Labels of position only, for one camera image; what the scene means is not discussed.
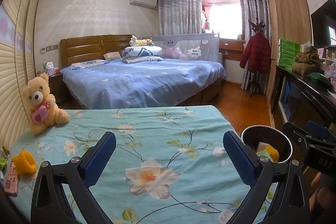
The window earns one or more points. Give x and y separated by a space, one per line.
225 19

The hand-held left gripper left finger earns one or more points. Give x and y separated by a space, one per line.
101 161

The stack of green boxes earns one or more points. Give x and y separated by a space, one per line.
288 54

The folded blue white quilt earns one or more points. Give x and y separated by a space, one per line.
141 53

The dark green cloth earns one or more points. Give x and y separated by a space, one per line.
319 78

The wooden wardrobe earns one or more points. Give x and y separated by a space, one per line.
286 24

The grey mesh bed rail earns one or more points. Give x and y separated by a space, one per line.
178 43

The wall switch panel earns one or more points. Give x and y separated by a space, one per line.
50 48

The black glossy cabinet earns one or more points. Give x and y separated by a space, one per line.
307 100

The small pink pillow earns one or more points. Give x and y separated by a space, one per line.
113 56

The blue printed pillow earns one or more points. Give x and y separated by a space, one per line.
88 64

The pink phone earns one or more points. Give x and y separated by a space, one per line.
11 182

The white radiator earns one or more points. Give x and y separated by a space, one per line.
222 60

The cream louvred closet door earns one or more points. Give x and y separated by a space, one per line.
13 82

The bed with blue sheet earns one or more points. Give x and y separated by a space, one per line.
147 79

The pink plush toy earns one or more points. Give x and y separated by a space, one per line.
173 53

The person's right hand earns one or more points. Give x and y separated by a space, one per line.
316 195

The green wrapper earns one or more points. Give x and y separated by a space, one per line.
3 162

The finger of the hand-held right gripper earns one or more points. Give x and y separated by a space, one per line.
317 126
299 138

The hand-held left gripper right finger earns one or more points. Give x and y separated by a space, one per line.
240 161

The white-rimmed trash bin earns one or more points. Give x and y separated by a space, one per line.
252 137

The wooden desk with drawers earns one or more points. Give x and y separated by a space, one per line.
229 47

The brown plush cloth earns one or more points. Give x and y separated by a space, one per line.
305 62

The tan teddy bear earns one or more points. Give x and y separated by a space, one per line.
39 98

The wall television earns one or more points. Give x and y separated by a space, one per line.
324 24

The yellow plush toy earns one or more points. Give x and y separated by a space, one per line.
143 42

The wooden nightstand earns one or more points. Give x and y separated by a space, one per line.
56 87

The yellow foam fruit net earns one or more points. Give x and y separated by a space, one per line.
25 161
273 151

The green juice box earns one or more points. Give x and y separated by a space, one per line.
262 154

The wooden headboard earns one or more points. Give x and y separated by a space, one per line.
81 49

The white air conditioner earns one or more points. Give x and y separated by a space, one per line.
143 0

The grey patterned curtain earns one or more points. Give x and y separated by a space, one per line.
178 14
252 11

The colourful tissue box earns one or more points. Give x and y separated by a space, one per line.
48 67

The red padded jacket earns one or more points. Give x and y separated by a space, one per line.
256 53

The dark wooden coat rack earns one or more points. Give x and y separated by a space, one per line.
256 24

